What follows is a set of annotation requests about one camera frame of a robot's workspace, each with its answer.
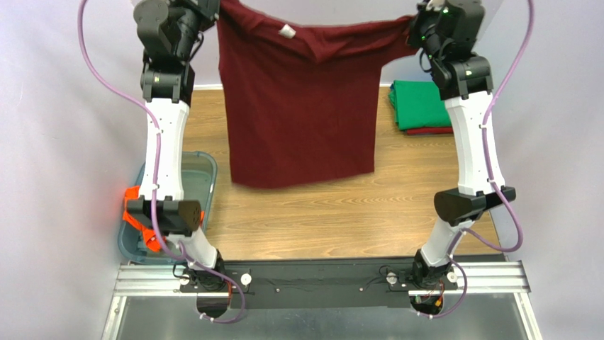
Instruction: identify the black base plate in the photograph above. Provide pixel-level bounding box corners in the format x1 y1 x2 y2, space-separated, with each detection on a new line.
196 256 506 318

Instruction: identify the teal plastic bin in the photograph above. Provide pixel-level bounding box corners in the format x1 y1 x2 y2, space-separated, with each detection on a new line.
117 152 218 265

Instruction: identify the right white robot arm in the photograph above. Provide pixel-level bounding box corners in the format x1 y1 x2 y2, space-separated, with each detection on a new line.
408 1 516 288

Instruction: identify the maroon t shirt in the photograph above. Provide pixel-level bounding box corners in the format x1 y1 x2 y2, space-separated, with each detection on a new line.
217 1 417 189

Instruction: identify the aluminium rail frame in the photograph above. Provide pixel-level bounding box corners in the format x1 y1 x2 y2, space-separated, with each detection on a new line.
102 256 542 339

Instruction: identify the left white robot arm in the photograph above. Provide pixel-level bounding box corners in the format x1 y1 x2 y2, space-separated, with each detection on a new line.
125 1 228 292

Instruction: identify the green folded t shirt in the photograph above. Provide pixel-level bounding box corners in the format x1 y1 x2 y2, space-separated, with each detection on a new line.
388 80 452 131

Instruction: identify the red folded t shirt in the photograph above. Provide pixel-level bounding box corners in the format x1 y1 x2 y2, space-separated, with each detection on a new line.
404 127 453 136

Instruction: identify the orange t shirt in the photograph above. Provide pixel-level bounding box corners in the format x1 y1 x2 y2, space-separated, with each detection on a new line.
123 186 205 253

